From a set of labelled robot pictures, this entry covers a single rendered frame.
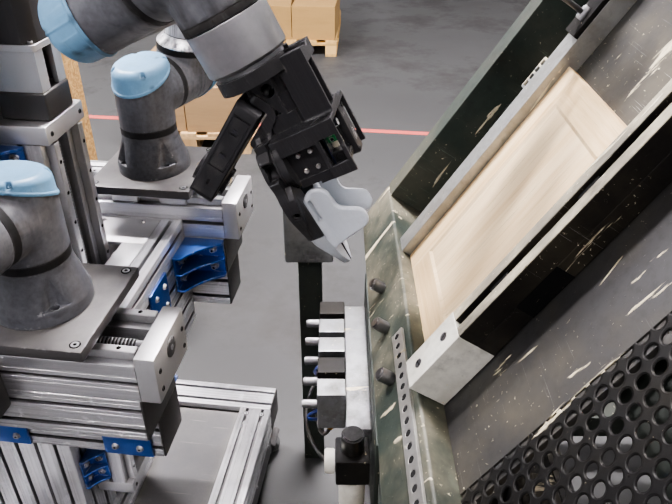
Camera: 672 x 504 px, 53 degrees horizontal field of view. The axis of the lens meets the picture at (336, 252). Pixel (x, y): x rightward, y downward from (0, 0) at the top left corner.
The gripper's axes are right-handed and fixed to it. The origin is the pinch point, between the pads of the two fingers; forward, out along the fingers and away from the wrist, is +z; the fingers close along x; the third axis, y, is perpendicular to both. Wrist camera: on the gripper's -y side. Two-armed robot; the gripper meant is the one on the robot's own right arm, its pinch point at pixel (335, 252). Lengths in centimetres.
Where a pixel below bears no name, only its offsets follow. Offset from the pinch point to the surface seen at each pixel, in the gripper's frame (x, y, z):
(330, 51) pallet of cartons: 497, -122, 80
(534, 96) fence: 69, 21, 19
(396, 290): 53, -15, 40
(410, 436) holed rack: 15.7, -11.4, 42.1
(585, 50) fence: 70, 32, 15
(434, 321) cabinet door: 40, -7, 41
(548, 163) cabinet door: 51, 20, 24
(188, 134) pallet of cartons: 297, -167, 48
